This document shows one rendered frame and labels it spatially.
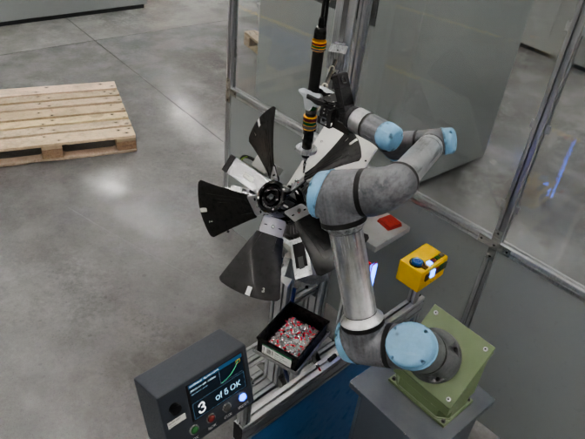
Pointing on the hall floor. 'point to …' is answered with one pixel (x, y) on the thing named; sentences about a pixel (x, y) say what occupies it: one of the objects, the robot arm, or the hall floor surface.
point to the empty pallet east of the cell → (63, 121)
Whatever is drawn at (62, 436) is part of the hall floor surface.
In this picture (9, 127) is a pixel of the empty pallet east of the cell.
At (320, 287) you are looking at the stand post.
